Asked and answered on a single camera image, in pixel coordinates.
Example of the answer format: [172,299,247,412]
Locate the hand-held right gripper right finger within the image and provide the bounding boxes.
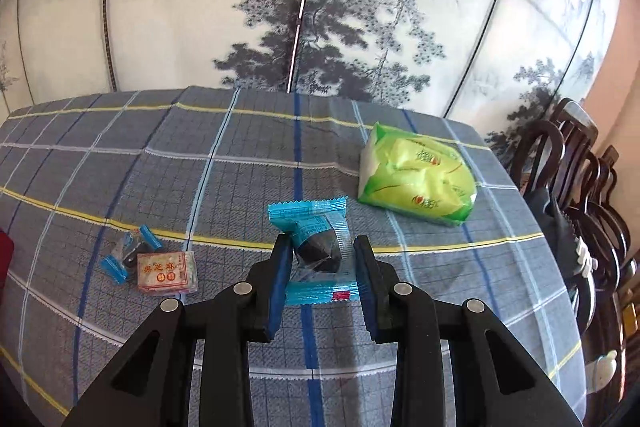
[352,235,583,427]

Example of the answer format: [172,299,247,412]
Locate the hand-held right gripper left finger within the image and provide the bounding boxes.
[62,234,294,427]

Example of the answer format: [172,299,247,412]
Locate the blue dark snack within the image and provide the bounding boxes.
[99,224,163,284]
[267,197,358,306]

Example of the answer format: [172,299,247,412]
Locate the square sesame snack packet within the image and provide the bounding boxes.
[136,251,197,294]

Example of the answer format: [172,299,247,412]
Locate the green tissue pack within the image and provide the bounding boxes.
[357,122,478,228]

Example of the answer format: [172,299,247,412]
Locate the blue plaid tablecloth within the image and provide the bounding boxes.
[0,86,588,427]

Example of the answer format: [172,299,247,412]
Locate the dark bag with white trim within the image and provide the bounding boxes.
[524,187,600,335]

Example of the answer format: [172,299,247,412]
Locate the dark wooden chair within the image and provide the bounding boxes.
[507,97,601,218]
[575,144,638,358]

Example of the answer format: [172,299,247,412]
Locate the white plastic object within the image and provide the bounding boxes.
[586,349,620,394]

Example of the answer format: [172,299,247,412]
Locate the red snack packet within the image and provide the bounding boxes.
[0,229,14,290]

